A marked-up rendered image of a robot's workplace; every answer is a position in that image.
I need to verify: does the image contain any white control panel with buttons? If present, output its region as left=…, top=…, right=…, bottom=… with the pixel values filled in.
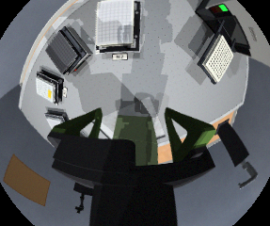
left=80, top=130, right=87, bottom=137

